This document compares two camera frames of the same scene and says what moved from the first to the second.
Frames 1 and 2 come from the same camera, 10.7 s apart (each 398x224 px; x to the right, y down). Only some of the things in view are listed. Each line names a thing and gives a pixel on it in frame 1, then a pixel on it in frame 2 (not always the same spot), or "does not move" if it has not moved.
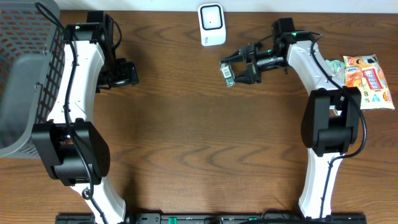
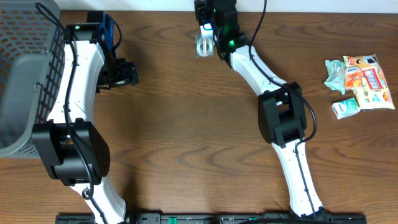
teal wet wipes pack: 336,68 does not move
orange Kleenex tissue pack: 353,76 does not move
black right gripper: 252,70 to 199,10
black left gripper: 129,74 does not move
